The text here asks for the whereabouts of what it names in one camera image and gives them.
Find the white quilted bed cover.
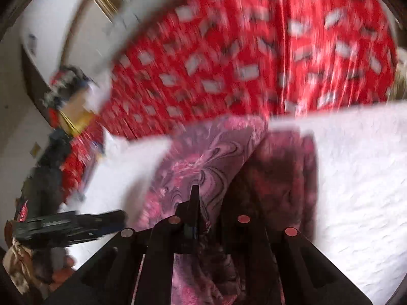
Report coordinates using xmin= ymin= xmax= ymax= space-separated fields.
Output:
xmin=64 ymin=102 xmax=407 ymax=302

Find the tan cloth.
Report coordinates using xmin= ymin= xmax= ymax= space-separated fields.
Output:
xmin=3 ymin=243 xmax=35 ymax=294

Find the white plastic bag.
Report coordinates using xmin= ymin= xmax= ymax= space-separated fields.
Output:
xmin=86 ymin=79 xmax=112 ymax=115

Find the grey pillow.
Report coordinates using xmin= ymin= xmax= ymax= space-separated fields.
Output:
xmin=105 ymin=0 xmax=159 ymax=67

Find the brown cardboard box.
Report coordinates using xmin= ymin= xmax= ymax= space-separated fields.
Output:
xmin=60 ymin=92 xmax=93 ymax=124

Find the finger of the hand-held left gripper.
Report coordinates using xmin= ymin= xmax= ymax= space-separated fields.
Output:
xmin=64 ymin=210 xmax=128 ymax=245

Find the purple floral shirt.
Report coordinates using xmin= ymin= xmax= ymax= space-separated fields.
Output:
xmin=132 ymin=114 xmax=320 ymax=305

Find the yellow box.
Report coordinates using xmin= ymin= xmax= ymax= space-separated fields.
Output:
xmin=60 ymin=111 xmax=93 ymax=134

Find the red patterned quilt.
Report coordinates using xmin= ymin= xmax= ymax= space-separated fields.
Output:
xmin=60 ymin=0 xmax=399 ymax=204

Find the heap of dark clothes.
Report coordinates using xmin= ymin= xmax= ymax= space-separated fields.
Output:
xmin=19 ymin=130 xmax=74 ymax=217

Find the pile of mixed clothes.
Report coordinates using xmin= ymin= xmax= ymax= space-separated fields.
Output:
xmin=43 ymin=65 xmax=93 ymax=115

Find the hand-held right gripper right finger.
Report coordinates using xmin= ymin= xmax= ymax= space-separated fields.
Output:
xmin=219 ymin=213 xmax=374 ymax=305

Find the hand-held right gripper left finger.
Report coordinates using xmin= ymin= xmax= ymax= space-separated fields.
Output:
xmin=43 ymin=185 xmax=201 ymax=305

